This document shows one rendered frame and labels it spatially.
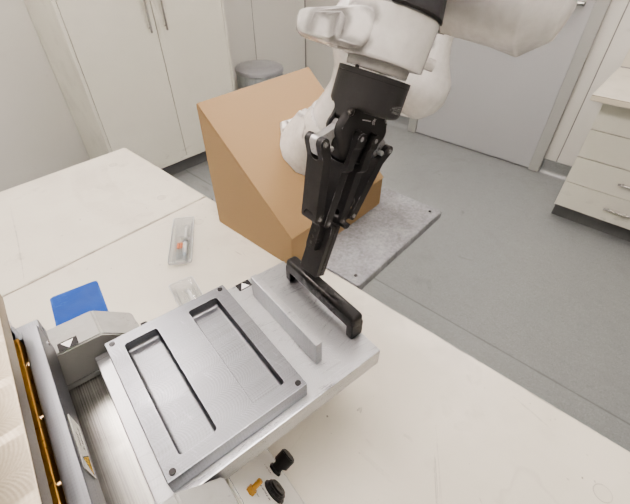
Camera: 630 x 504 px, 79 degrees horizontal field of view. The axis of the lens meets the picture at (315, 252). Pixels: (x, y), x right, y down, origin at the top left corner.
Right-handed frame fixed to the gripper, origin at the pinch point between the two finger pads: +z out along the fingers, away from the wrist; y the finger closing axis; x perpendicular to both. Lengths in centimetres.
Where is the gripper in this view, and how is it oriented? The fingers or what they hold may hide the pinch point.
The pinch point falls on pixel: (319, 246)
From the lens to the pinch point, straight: 47.2
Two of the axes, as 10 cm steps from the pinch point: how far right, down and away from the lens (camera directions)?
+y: 6.8, -1.3, 7.2
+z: -2.8, 8.6, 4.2
